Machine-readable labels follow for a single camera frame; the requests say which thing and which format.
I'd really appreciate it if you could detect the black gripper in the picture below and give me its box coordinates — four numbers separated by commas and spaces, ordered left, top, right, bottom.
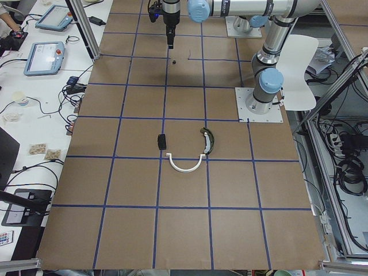
162, 0, 181, 49

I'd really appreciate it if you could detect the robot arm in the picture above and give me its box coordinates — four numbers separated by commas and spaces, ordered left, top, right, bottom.
187, 1, 320, 114

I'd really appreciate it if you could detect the black power adapter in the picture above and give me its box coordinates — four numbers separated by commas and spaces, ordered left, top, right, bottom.
88, 16, 106, 26

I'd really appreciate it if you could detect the small black plastic part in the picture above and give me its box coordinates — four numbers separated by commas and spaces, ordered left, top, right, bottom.
158, 133, 167, 150

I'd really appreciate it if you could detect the dark green curved part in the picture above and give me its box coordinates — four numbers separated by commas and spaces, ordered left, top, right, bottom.
200, 127, 215, 155

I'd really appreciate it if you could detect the blue teach pendant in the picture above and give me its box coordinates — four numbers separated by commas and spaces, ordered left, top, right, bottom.
24, 41, 65, 76
35, 5, 73, 32

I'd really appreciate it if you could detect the white chair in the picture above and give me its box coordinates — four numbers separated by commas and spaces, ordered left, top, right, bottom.
276, 34, 319, 111

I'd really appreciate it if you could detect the aluminium frame post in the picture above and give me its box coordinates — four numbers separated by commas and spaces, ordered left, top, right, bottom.
66, 0, 101, 60

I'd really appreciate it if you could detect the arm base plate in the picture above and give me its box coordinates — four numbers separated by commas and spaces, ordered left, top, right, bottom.
225, 16, 267, 39
235, 87, 283, 123

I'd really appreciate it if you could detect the white semicircular bracket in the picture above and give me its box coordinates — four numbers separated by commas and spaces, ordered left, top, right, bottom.
166, 152, 206, 173

